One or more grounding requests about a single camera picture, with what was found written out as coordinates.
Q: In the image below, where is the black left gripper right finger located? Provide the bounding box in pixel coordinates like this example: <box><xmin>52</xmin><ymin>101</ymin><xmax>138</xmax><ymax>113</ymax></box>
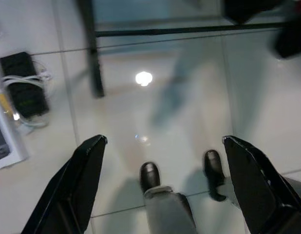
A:
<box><xmin>221</xmin><ymin>136</ymin><xmax>301</xmax><ymax>234</ymax></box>

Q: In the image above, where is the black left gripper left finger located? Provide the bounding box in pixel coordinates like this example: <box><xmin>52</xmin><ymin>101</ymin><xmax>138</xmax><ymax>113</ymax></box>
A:
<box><xmin>20</xmin><ymin>135</ymin><xmax>109</xmax><ymax>234</ymax></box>

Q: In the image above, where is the grey black robot right leg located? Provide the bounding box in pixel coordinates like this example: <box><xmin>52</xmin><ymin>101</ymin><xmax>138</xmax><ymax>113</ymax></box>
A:
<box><xmin>203</xmin><ymin>149</ymin><xmax>239</xmax><ymax>203</ymax></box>

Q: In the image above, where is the grey black robot leg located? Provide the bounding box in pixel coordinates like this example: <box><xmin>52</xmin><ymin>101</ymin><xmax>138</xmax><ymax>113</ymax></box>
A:
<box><xmin>203</xmin><ymin>149</ymin><xmax>239</xmax><ymax>203</ymax></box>
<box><xmin>139</xmin><ymin>161</ymin><xmax>199</xmax><ymax>234</ymax></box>

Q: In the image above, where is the white console box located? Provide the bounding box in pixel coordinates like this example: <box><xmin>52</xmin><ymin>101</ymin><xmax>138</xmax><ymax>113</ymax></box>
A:
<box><xmin>0</xmin><ymin>87</ymin><xmax>30</xmax><ymax>172</ymax></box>

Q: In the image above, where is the grey black robot left leg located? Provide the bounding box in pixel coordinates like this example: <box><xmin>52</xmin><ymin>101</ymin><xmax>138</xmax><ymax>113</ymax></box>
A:
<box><xmin>139</xmin><ymin>161</ymin><xmax>199</xmax><ymax>234</ymax></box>

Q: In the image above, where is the black metal clothes rack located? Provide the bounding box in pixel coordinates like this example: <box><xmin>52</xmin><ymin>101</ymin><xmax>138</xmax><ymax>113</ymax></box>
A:
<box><xmin>76</xmin><ymin>0</ymin><xmax>284</xmax><ymax>98</ymax></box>

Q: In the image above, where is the black t-shirt colourful print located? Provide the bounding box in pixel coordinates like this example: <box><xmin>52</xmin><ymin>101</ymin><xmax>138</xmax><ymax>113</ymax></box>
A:
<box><xmin>223</xmin><ymin>0</ymin><xmax>301</xmax><ymax>59</ymax></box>

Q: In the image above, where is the white charging cable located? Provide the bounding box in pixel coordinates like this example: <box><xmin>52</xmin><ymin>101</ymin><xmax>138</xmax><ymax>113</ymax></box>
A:
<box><xmin>0</xmin><ymin>69</ymin><xmax>54</xmax><ymax>135</ymax></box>

